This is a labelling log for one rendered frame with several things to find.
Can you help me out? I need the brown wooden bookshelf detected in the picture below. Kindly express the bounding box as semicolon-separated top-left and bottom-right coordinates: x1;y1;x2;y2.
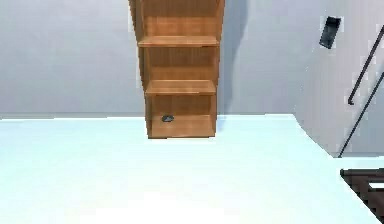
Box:
128;0;226;140

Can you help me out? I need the black bar door handle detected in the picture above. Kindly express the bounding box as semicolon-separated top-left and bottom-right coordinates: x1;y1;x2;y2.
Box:
347;23;384;106

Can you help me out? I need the black wall switch panel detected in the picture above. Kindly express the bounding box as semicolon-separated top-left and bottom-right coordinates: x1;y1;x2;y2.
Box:
318;15;342;50

